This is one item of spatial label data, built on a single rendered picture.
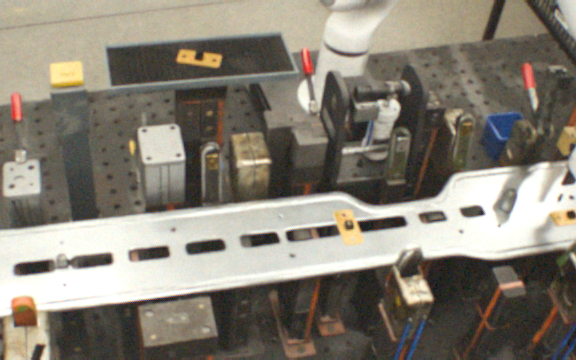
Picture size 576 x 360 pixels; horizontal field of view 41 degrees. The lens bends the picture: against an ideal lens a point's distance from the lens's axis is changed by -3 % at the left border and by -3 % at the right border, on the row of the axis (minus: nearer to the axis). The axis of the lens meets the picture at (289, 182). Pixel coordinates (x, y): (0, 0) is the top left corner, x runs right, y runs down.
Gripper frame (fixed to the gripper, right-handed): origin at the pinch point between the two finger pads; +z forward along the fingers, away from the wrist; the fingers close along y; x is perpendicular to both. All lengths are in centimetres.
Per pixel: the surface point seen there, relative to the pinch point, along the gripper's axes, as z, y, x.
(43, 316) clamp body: -1, 10, -103
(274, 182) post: 12, -24, -56
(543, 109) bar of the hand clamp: -7.0, -18.7, -1.4
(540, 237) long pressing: 5.4, 4.2, -9.1
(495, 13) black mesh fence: 48, -126, 54
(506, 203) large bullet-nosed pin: 3.3, -3.7, -13.8
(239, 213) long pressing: 6, -11, -66
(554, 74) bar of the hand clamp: -15.1, -20.3, -1.1
